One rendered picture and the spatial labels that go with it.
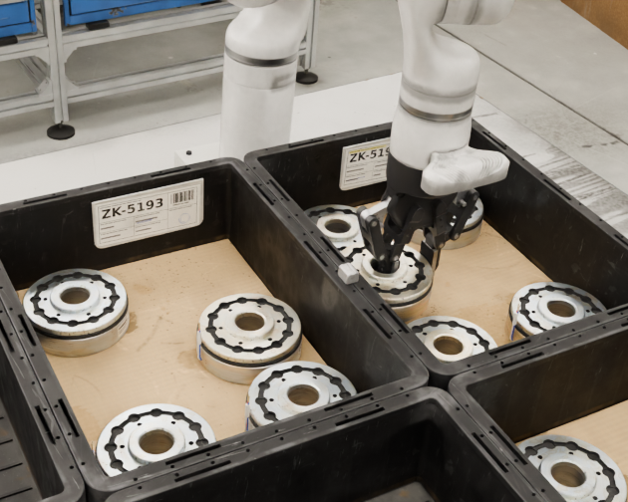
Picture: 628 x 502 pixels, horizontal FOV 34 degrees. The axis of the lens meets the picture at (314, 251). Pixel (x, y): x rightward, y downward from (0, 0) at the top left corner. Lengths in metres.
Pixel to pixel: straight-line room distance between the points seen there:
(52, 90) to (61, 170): 1.44
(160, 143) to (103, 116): 1.55
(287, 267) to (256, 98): 0.31
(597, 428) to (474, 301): 0.21
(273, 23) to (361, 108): 0.50
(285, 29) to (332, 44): 2.38
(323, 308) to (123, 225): 0.25
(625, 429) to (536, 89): 2.58
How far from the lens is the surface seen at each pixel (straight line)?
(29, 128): 3.12
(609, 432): 1.03
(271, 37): 1.28
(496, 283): 1.17
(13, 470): 0.95
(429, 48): 0.93
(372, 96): 1.80
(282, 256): 1.06
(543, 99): 3.48
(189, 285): 1.12
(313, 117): 1.72
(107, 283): 1.08
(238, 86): 1.30
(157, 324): 1.07
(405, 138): 0.98
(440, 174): 0.94
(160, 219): 1.14
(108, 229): 1.12
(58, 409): 0.85
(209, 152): 1.43
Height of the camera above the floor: 1.52
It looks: 36 degrees down
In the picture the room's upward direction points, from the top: 5 degrees clockwise
